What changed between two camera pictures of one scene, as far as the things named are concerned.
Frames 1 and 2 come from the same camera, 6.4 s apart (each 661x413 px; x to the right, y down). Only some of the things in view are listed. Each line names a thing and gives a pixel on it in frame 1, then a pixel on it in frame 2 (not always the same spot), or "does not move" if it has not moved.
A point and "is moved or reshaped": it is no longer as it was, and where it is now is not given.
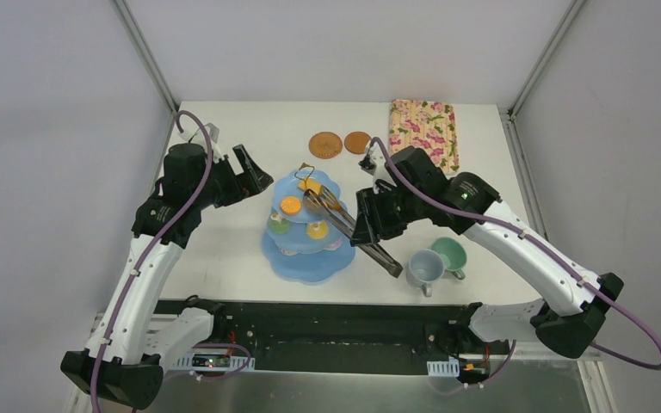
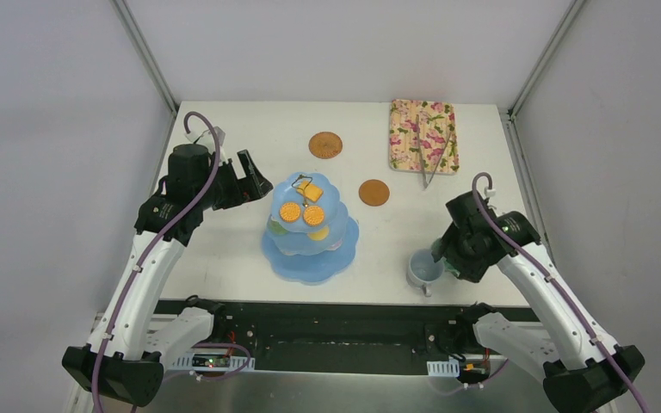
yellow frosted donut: (318, 230) does not move
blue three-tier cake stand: (301, 243) does not move
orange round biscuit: (332, 200) -> (313, 215)
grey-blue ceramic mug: (424, 268) does not move
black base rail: (349, 335) does not move
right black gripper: (379, 213) -> (455, 260)
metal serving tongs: (348, 224) -> (435, 168)
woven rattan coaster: (324, 144) does not move
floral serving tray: (427, 125) does not move
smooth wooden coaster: (355, 142) is moved or reshaped
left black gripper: (237, 177) does not move
